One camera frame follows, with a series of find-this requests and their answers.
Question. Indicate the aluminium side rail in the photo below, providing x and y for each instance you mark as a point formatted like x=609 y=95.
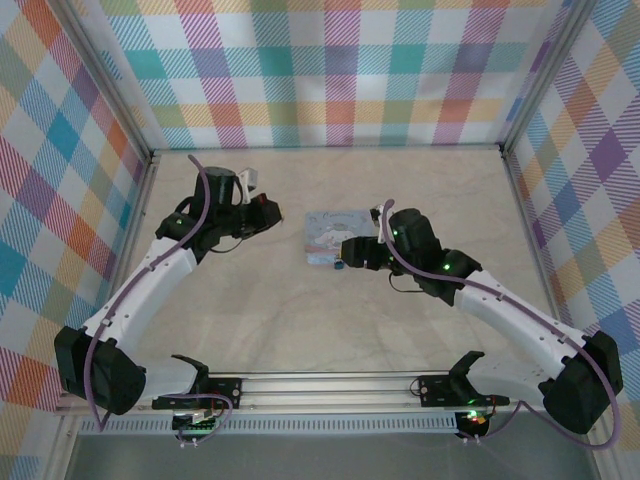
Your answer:
x=525 y=225
x=135 y=220

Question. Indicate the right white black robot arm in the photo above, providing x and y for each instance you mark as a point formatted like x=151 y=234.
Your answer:
x=500 y=312

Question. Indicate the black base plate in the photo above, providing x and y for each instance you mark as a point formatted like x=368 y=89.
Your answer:
x=225 y=390
x=435 y=390

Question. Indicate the aluminium mounting rail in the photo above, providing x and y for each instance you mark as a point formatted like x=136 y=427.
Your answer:
x=320 y=387

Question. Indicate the right aluminium side rail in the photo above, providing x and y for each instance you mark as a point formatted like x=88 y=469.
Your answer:
x=525 y=225

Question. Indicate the aluminium back frame rail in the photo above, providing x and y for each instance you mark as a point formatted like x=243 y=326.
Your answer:
x=325 y=148

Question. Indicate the left aluminium frame post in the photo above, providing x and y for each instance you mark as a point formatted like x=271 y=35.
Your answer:
x=107 y=75

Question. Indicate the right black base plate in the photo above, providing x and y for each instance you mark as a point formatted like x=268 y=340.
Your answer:
x=435 y=390

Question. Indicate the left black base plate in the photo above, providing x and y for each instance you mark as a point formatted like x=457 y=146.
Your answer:
x=225 y=390

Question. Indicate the blue cartoon print box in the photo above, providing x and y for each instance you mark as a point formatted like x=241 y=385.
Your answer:
x=327 y=232

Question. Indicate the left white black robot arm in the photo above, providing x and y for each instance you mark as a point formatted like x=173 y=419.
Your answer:
x=150 y=280

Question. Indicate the small blue padlock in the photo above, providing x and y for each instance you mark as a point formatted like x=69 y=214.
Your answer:
x=338 y=264

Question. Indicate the right circuit board with lights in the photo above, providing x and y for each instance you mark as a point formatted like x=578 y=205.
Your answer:
x=474 y=419

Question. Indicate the left aluminium side rail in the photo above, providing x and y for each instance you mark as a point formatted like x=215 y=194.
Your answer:
x=135 y=220

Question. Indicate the aluminium frame post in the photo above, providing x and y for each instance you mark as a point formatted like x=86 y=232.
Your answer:
x=545 y=75
x=107 y=75

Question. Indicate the left green circuit board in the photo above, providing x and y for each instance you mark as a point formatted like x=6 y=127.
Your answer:
x=195 y=424

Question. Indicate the right aluminium frame post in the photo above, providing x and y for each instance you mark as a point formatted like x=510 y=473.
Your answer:
x=545 y=75

